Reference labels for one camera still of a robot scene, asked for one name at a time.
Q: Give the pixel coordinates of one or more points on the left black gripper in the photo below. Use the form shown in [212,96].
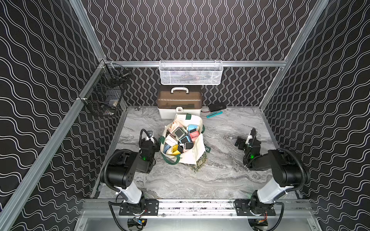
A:
[147,145]

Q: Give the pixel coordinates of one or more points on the brown lid white toolbox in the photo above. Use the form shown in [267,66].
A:
[173,100]

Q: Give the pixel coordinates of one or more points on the black battery pack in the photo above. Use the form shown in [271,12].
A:
[216,107]

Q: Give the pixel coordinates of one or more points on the cream tote bag green handles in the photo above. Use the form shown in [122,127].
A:
[194,154]

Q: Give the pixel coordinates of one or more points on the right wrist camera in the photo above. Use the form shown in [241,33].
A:
[252,135]

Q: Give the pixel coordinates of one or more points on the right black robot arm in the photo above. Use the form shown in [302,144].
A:
[288,174]

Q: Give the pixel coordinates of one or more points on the black wire basket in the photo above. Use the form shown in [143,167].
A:
[104,98]

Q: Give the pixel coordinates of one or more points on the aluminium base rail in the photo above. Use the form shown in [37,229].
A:
[198,208]

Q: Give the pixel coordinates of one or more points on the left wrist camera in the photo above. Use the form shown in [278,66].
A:
[149,136]

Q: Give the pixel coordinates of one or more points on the pink pencil sharpener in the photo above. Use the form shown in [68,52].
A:
[194,134]

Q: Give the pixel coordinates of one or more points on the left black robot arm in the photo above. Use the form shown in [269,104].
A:
[119,171]

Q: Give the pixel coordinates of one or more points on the green pencil sharpener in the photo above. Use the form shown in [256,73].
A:
[179,133]

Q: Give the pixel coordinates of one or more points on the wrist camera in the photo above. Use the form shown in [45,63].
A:
[149,136]
[252,135]

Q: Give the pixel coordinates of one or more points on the yellow pencil sharpener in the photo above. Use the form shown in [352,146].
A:
[173,151]

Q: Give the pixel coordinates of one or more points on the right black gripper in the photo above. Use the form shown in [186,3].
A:
[242,142]

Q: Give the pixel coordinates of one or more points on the light blue pencil sharpener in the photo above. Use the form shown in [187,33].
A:
[192,127]

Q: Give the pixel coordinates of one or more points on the white wire mesh basket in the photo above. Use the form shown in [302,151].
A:
[191,72]

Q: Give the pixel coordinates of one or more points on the teal utility knife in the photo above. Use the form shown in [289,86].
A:
[213,114]

